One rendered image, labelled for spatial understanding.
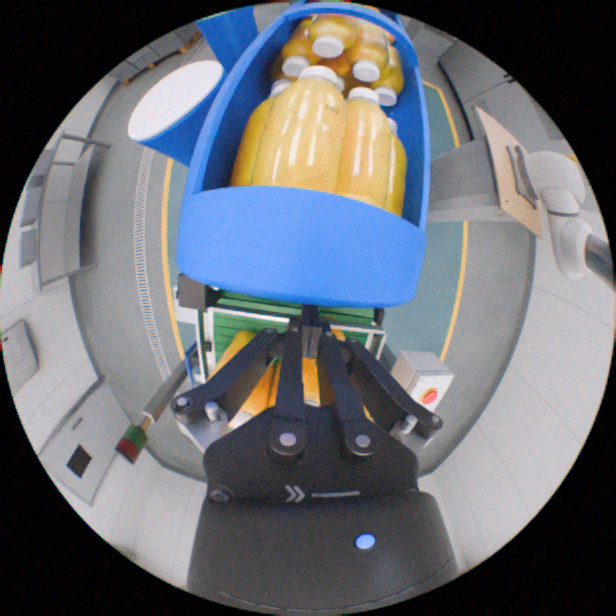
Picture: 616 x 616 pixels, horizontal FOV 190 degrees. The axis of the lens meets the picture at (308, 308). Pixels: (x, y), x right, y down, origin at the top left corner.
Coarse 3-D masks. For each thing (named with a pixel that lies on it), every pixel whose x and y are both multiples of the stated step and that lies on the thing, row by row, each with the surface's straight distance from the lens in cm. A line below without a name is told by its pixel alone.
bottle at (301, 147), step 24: (288, 96) 19; (312, 96) 19; (336, 96) 20; (288, 120) 17; (312, 120) 17; (336, 120) 18; (264, 144) 17; (288, 144) 16; (312, 144) 16; (336, 144) 17; (264, 168) 16; (288, 168) 15; (312, 168) 15; (336, 168) 17
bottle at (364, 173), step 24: (360, 96) 29; (360, 120) 23; (384, 120) 25; (360, 144) 21; (384, 144) 23; (360, 168) 20; (384, 168) 22; (336, 192) 19; (360, 192) 19; (384, 192) 21
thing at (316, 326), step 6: (312, 306) 20; (312, 312) 19; (318, 312) 19; (312, 318) 17; (318, 318) 17; (312, 324) 16; (318, 324) 16; (312, 330) 16; (318, 330) 16; (312, 336) 16; (318, 336) 16; (312, 342) 16; (312, 348) 16; (312, 354) 17
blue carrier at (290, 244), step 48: (240, 96) 38; (192, 192) 16; (240, 192) 12; (288, 192) 11; (192, 240) 15; (240, 240) 11; (288, 240) 11; (336, 240) 11; (384, 240) 13; (240, 288) 12; (288, 288) 11; (336, 288) 11; (384, 288) 13
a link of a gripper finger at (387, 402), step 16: (352, 352) 14; (368, 352) 14; (352, 368) 16; (368, 368) 13; (384, 368) 13; (352, 384) 14; (368, 384) 13; (384, 384) 12; (368, 400) 13; (384, 400) 12; (400, 400) 11; (384, 416) 12; (400, 416) 11; (416, 416) 11; (432, 416) 11; (432, 432) 11
